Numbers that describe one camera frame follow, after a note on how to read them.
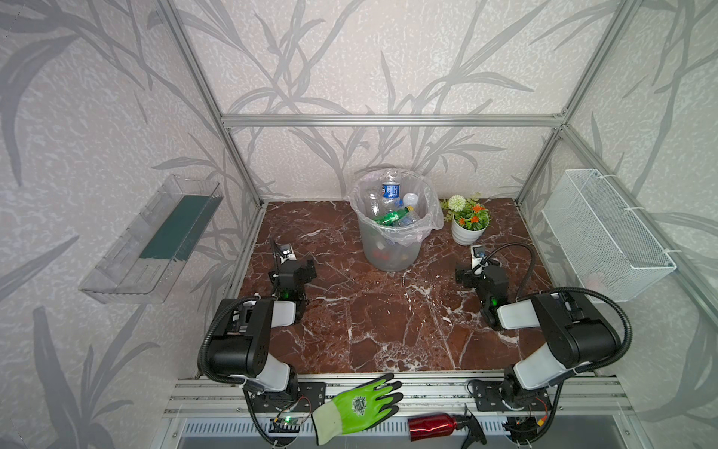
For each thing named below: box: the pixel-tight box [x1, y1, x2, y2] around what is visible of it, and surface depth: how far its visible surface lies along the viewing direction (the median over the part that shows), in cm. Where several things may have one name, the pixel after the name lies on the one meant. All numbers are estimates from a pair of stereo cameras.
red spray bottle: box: [407, 404, 488, 449], surface depth 69 cm
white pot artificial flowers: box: [441, 194, 491, 247], surface depth 101 cm
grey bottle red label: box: [402, 192, 419, 207], surface depth 95 cm
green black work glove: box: [311, 373, 404, 447], surface depth 72 cm
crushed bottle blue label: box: [381, 181, 402, 213], surface depth 88 cm
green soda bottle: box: [373, 205, 415, 227], surface depth 85 cm
